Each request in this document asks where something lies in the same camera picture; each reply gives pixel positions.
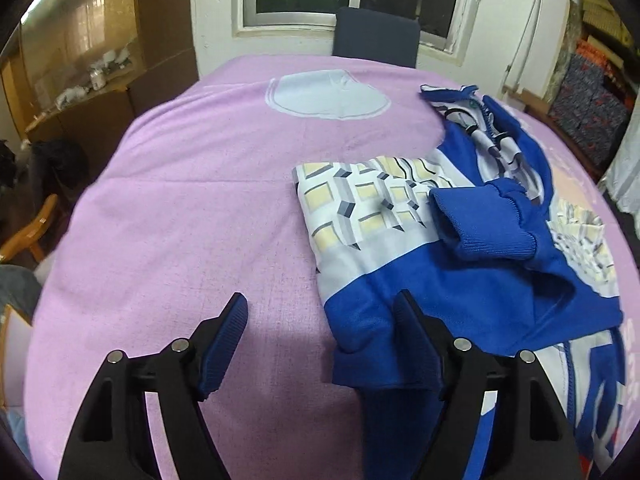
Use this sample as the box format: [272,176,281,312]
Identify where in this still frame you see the blue red white hooded jacket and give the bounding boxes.
[294,86,626,479]

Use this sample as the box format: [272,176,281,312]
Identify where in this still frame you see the orange wooden chair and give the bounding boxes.
[0,194,60,263]

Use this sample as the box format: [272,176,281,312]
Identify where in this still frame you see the pink printed bed sheet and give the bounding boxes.
[25,55,639,479]

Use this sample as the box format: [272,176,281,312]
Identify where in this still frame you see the white lace curtain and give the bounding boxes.
[604,100,640,234]

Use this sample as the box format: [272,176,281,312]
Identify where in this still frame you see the stacked patterned boxes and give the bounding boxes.
[549,39,637,170]

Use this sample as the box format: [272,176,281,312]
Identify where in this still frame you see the wooden glass display cabinet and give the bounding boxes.
[1,0,198,174]

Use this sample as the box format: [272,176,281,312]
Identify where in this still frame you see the dark blue chair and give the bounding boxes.
[332,8,421,68]

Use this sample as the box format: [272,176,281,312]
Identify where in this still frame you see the white board against wall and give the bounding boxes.
[501,0,570,98]

